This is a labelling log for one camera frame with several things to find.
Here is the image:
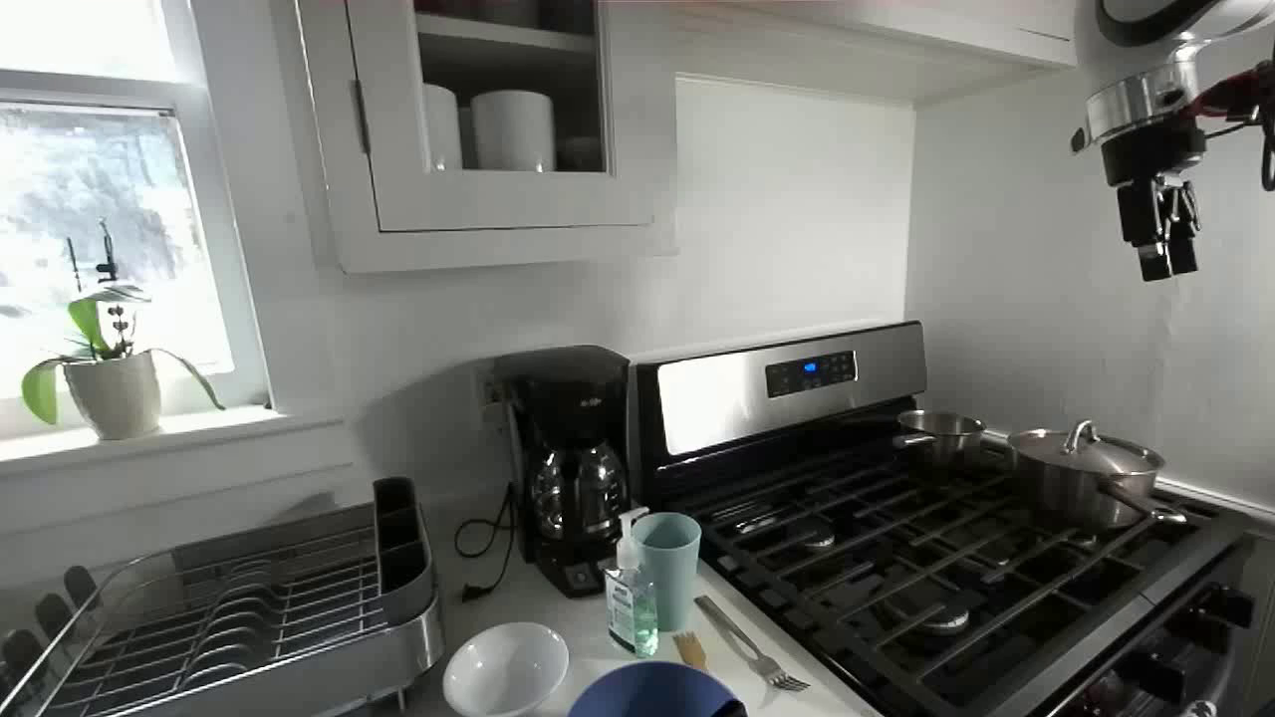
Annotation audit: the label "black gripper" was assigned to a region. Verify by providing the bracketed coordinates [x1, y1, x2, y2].
[1102, 111, 1202, 283]

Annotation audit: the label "steel pot lid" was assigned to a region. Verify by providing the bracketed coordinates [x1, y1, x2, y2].
[1008, 418, 1162, 479]

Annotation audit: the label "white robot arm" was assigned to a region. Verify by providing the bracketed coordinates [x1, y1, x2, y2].
[1073, 0, 1275, 283]

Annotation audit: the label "blue bowl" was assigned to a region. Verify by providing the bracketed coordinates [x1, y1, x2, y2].
[568, 661, 746, 717]

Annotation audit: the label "white bowl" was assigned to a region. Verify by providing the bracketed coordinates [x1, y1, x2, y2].
[443, 621, 568, 717]

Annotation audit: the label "large steel saucepan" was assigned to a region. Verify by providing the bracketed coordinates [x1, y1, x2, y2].
[1013, 449, 1189, 532]

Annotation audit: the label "small steel pot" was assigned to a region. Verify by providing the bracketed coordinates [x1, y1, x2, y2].
[892, 409, 985, 468]

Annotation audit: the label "stainless gas stove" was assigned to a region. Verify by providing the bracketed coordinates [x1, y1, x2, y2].
[635, 321, 1255, 717]

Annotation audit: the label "teal plastic cup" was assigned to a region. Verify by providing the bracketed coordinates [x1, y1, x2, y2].
[635, 508, 701, 634]

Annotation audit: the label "metal tongs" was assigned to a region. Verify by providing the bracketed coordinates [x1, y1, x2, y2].
[692, 593, 809, 692]

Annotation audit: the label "black coffee maker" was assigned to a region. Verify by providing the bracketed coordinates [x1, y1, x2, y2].
[494, 345, 631, 596]

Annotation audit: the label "clear soap bottle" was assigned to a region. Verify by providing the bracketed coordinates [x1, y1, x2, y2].
[607, 506, 659, 658]

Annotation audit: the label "metal dish rack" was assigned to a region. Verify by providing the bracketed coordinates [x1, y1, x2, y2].
[0, 479, 443, 717]

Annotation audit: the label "potted plant white pot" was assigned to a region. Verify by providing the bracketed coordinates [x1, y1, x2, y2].
[20, 283, 159, 442]

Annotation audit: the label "white wall cabinet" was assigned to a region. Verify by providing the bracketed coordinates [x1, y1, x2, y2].
[293, 0, 673, 271]

